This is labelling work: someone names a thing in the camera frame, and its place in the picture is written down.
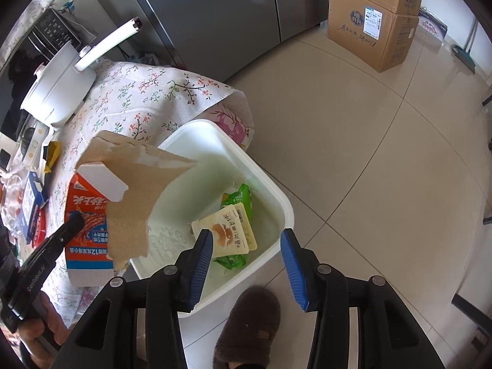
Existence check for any grey refrigerator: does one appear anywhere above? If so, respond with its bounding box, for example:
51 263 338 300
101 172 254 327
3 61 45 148
75 0 331 83

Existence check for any white plastic bin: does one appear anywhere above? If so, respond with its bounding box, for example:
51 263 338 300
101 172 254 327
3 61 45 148
129 119 296 319

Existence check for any green snack packet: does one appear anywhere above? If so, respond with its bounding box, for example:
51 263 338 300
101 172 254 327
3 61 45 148
213 182 252 270

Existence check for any beige sauce packet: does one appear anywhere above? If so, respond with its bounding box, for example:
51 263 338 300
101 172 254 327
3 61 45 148
191 204 250 258
231 202 258 250

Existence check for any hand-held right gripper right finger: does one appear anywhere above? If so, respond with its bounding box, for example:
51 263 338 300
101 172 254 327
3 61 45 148
280 228 446 369

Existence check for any pink floral cloth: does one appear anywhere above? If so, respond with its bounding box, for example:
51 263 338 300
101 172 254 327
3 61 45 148
208 92 255 150

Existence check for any yellow wrapper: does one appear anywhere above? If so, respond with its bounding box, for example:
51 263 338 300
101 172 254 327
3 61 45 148
42 140 62 173

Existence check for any brown fluffy slipper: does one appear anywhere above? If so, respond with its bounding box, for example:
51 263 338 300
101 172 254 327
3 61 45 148
213 286 282 369

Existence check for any floral tablecloth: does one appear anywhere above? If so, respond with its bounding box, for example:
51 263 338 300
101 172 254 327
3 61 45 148
33 61 248 327

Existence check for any white and blue bag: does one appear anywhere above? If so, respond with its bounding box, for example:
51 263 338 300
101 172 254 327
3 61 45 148
418 6 448 45

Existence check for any person's left hand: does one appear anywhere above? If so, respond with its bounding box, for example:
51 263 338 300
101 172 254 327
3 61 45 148
17 292 72 358

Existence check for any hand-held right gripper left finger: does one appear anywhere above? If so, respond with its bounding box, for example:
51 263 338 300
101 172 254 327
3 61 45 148
50 228 215 369

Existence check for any black microwave oven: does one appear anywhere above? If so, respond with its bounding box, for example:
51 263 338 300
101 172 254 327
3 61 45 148
0 8 83 131

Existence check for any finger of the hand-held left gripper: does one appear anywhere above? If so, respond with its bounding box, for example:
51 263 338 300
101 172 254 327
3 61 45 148
24 211 85 267

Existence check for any white flower print bowl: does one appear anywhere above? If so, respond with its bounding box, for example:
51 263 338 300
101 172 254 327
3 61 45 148
21 123 50 162

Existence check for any white electric pot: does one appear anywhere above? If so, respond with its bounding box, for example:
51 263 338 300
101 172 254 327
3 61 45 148
20 16 144 128

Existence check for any clear plastic bag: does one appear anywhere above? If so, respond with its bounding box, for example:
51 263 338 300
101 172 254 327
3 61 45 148
0 169 29 239

